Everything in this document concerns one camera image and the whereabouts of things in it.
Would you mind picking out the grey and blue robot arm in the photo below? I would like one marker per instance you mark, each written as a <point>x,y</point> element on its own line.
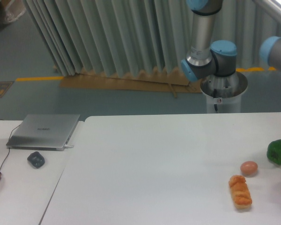
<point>218,58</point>

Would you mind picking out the cardboard boxes in corner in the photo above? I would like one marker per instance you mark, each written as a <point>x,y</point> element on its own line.
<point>11,10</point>

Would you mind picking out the pale green folding screen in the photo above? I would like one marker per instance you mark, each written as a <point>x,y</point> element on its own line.
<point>129,36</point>

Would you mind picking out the orange braided bread loaf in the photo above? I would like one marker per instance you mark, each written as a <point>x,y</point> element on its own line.
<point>240,193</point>

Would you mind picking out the green bell pepper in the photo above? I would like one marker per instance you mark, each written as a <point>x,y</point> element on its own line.
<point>274,152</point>

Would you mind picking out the brown cardboard sheet on floor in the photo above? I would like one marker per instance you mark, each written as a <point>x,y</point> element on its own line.
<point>174,82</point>

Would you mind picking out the brown egg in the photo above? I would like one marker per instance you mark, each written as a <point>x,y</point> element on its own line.
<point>249,168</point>

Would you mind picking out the silver closed laptop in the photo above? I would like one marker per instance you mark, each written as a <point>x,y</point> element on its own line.
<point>44,132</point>

